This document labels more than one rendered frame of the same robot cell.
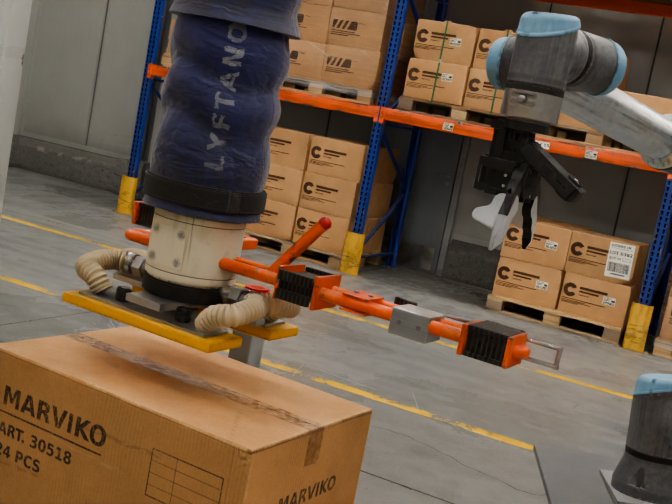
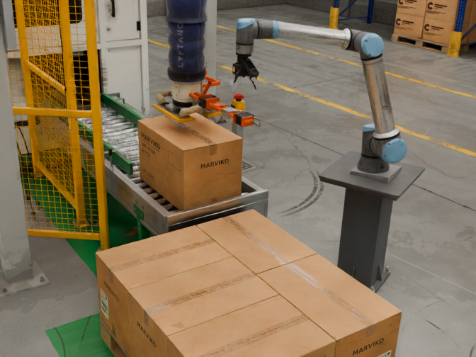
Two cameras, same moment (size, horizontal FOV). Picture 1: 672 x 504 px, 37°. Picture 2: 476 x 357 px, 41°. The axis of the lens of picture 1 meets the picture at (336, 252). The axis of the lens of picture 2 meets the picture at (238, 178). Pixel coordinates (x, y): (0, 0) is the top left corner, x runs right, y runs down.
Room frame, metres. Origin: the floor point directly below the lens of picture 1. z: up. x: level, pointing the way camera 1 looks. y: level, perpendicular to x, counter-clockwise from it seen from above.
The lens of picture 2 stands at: (-1.30, -1.67, 2.24)
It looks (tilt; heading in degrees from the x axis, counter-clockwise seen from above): 24 degrees down; 27
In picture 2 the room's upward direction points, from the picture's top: 2 degrees clockwise
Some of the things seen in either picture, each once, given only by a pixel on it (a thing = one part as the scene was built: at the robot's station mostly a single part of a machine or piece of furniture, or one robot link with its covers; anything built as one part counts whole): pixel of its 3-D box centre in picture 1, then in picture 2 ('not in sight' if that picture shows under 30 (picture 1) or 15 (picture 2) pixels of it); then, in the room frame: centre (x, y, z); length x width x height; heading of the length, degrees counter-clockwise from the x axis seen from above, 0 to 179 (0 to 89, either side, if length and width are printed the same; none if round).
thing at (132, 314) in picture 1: (151, 310); (173, 109); (1.74, 0.30, 1.08); 0.34 x 0.10 x 0.05; 62
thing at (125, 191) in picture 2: not in sight; (93, 163); (1.90, 1.09, 0.50); 2.31 x 0.05 x 0.19; 61
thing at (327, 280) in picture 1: (307, 286); (208, 101); (1.70, 0.04, 1.18); 0.10 x 0.08 x 0.06; 152
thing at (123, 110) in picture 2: not in sight; (146, 122); (2.59, 1.11, 0.60); 1.60 x 0.10 x 0.09; 61
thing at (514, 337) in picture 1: (492, 343); (243, 119); (1.53, -0.27, 1.18); 0.08 x 0.07 x 0.05; 62
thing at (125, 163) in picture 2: not in sight; (81, 133); (2.13, 1.37, 0.60); 1.60 x 0.10 x 0.09; 61
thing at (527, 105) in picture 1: (529, 108); (244, 48); (1.55, -0.25, 1.54); 0.10 x 0.09 x 0.05; 151
